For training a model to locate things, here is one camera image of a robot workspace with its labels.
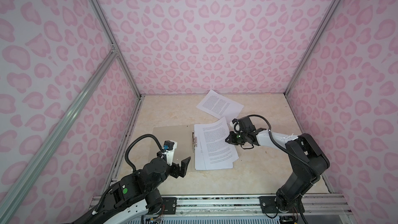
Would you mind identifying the beige cardboard folder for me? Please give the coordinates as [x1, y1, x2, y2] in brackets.
[152, 124, 195, 172]

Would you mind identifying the white text sheet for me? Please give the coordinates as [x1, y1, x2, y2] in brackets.
[194, 138, 233, 171]
[197, 90, 244, 123]

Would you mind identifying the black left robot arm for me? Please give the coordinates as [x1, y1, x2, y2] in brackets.
[73, 157, 191, 224]

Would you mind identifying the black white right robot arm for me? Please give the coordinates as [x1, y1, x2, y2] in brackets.
[225, 129, 330, 213]

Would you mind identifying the metal folder clip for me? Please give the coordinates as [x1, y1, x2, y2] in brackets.
[192, 131, 198, 152]

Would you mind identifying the aluminium diagonal brace left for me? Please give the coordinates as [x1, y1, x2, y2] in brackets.
[1, 51, 118, 224]

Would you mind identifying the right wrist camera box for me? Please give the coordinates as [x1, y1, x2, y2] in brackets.
[231, 116, 256, 133]

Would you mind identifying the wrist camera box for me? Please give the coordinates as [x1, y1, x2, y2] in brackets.
[162, 141, 178, 166]
[231, 116, 256, 133]

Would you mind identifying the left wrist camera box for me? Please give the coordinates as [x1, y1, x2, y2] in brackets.
[162, 141, 178, 166]

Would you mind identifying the black left mount plate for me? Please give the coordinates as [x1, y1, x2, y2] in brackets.
[162, 197, 177, 215]

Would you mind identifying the black mount plate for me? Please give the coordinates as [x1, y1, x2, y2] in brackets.
[162, 197, 177, 215]
[259, 196, 305, 214]

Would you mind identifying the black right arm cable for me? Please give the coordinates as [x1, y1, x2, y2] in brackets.
[248, 114, 321, 181]

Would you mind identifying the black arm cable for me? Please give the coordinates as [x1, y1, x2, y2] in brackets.
[248, 114, 321, 181]
[124, 134, 165, 172]

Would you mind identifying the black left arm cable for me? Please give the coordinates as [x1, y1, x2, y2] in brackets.
[124, 134, 165, 172]

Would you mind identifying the black right mount plate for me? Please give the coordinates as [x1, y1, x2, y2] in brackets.
[259, 196, 305, 214]

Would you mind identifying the aluminium floor rail left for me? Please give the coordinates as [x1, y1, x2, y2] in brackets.
[102, 95, 145, 193]

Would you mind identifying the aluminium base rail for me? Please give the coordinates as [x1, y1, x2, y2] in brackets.
[90, 193, 355, 224]

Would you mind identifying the aluminium frame post right corner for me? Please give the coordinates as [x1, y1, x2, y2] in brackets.
[284, 0, 343, 98]

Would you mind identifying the aluminium frame post corner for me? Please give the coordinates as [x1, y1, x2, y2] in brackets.
[88, 0, 142, 99]
[284, 0, 343, 98]

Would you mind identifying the aluminium frame post left corner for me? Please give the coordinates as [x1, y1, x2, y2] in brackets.
[88, 0, 142, 99]

